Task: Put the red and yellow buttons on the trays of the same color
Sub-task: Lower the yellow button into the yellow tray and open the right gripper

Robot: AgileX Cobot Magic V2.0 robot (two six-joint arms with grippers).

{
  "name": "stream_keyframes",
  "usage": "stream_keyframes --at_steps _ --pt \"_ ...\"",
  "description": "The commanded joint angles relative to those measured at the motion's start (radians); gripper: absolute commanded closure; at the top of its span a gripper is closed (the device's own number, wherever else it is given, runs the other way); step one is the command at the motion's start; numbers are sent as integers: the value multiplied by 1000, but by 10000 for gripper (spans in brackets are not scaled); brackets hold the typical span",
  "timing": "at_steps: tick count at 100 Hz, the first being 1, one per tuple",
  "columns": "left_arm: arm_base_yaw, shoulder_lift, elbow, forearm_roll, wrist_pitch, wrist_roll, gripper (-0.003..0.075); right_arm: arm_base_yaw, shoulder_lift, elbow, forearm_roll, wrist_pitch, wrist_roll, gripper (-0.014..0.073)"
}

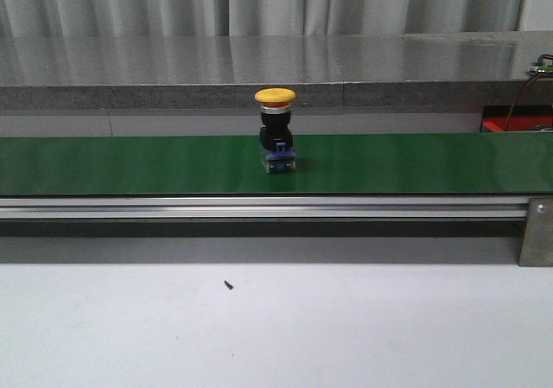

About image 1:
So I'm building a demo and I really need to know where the yellow push button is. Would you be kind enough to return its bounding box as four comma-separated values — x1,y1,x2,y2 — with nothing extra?
255,87,296,174

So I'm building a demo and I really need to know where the grey stone counter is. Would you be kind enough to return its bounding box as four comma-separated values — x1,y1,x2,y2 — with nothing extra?
1,31,552,111

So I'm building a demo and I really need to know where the red plastic tray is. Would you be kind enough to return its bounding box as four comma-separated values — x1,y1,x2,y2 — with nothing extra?
480,105,552,132

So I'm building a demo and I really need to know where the green conveyor belt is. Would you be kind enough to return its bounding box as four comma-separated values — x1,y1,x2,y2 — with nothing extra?
1,132,552,196

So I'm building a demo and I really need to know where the small green circuit board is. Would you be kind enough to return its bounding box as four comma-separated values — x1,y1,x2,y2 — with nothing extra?
528,58,553,78

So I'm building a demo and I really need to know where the grey curtain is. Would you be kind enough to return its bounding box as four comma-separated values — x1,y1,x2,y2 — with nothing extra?
1,0,552,37

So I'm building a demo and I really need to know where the red black wire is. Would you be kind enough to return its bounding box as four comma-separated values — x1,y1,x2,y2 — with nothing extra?
505,54,553,133

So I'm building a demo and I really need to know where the aluminium conveyor frame rail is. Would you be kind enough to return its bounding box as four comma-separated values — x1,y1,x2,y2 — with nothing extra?
1,195,530,219

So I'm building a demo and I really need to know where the steel conveyor end bracket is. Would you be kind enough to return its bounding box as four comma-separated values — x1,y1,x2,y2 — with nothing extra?
518,196,553,267

